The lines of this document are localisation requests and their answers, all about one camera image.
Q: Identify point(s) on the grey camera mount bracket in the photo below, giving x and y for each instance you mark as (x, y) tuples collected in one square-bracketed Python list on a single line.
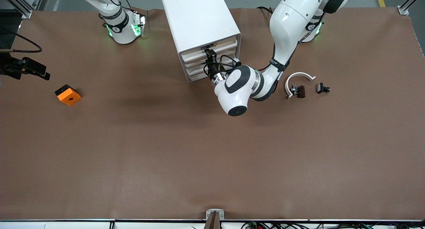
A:
[(215, 214)]

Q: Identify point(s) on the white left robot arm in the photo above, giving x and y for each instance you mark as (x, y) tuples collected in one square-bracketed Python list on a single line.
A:
[(289, 19)]

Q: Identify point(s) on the brown table mat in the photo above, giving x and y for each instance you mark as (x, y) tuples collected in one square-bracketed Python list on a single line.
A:
[(199, 156)]

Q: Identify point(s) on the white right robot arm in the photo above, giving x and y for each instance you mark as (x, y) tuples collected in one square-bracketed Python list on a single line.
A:
[(121, 31)]

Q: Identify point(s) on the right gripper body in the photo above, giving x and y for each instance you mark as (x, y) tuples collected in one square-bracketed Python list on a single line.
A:
[(13, 69)]

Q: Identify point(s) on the white curved plastic piece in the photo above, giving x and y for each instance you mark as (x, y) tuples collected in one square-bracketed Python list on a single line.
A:
[(300, 73)]

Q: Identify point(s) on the orange and black box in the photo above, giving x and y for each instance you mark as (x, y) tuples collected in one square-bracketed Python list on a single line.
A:
[(69, 97)]

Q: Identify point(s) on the small black component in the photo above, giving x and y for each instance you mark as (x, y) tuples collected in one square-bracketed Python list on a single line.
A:
[(320, 88)]

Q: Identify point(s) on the small brown metal component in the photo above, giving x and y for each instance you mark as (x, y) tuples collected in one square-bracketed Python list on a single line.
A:
[(301, 91)]

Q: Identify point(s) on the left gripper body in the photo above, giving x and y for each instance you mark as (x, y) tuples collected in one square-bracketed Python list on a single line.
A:
[(212, 69)]

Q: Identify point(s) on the white table edge rail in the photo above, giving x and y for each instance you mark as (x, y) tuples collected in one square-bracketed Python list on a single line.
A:
[(66, 225)]

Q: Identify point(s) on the aluminium frame post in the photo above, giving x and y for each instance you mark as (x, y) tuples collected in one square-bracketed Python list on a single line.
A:
[(26, 14), (403, 11)]

